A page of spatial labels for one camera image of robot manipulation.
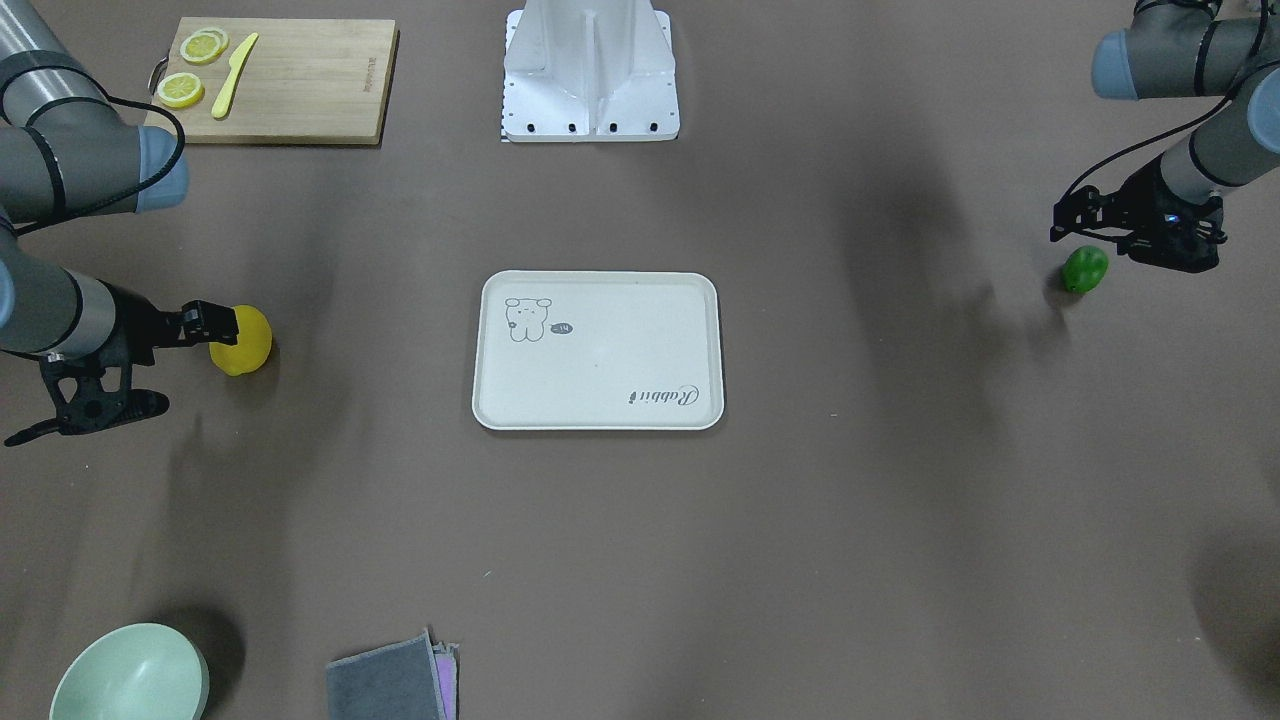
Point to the yellow lemon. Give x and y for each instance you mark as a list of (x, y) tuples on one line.
[(253, 344)]

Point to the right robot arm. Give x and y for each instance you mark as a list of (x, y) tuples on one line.
[(67, 155)]

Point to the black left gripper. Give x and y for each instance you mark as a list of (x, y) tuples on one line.
[(1147, 196)]

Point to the mint green bowl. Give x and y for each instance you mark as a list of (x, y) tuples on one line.
[(139, 671)]

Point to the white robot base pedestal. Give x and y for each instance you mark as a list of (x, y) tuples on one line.
[(589, 71)]

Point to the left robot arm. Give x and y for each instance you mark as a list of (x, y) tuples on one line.
[(1185, 49)]

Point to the cream rabbit tray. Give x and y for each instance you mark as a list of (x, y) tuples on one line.
[(598, 351)]

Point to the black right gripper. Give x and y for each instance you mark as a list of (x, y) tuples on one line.
[(143, 322)]

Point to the green lime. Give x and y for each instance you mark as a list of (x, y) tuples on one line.
[(1084, 270)]

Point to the wooden cutting board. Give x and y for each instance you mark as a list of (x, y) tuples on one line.
[(307, 81)]

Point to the yellow plastic knife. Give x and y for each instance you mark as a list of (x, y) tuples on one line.
[(222, 102)]

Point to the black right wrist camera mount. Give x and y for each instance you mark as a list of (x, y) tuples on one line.
[(90, 395)]

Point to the grey folded cloth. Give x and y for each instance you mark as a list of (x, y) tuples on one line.
[(413, 679)]

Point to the lemon slice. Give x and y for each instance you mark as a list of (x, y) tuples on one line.
[(180, 90), (204, 45)]

